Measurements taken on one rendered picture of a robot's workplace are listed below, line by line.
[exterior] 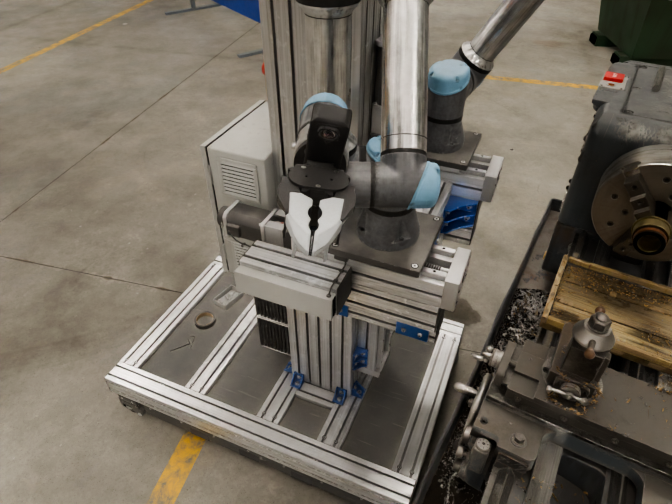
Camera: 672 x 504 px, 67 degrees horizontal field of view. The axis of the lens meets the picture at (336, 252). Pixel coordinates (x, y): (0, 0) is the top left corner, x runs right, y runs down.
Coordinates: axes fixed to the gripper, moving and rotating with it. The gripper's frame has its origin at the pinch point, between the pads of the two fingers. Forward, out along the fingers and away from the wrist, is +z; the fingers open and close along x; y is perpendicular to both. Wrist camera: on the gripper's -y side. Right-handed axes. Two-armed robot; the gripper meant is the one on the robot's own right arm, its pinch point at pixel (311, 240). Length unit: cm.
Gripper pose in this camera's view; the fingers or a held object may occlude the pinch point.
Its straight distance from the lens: 52.3
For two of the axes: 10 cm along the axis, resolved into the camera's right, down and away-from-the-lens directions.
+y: -1.4, 7.6, 6.4
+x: -9.9, -1.3, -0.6
